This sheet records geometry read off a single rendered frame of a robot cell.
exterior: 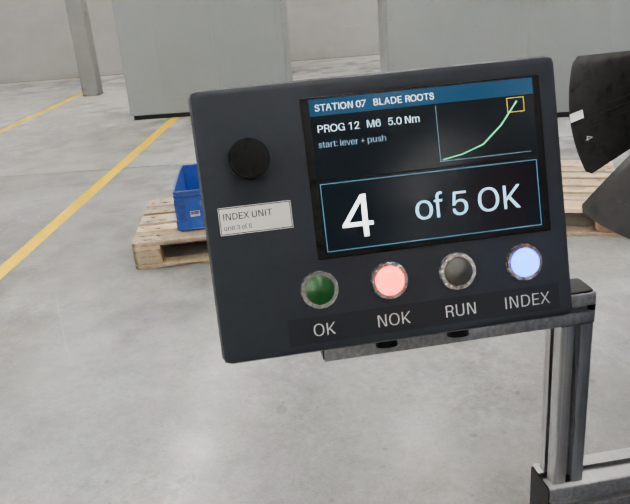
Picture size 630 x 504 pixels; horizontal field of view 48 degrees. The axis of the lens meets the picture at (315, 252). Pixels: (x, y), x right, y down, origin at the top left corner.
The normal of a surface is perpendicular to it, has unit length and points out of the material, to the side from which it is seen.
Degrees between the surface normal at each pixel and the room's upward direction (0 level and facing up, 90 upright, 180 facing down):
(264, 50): 90
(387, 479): 0
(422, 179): 75
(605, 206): 53
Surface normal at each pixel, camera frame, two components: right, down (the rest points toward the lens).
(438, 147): 0.13, 0.09
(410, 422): -0.07, -0.93
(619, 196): -0.59, -0.32
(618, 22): -0.02, 0.36
